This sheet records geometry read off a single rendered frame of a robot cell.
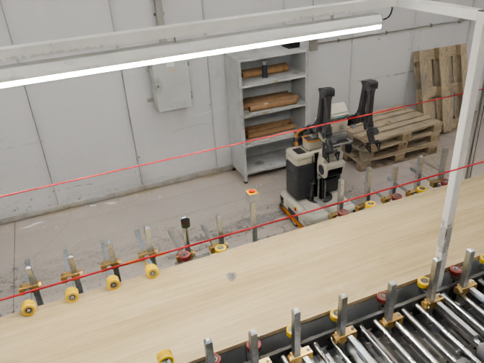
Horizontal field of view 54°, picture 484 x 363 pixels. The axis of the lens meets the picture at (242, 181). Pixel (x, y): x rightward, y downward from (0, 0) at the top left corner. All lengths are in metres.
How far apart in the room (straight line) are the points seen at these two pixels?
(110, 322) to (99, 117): 3.14
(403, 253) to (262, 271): 0.95
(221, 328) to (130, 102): 3.45
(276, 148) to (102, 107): 2.36
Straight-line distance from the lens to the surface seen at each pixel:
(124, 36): 2.37
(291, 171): 4.91
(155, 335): 2.80
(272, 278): 3.06
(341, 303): 2.61
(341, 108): 4.44
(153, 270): 3.13
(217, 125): 6.00
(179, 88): 5.46
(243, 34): 2.53
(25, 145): 5.68
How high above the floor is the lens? 2.88
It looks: 29 degrees down
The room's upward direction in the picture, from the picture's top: 4 degrees counter-clockwise
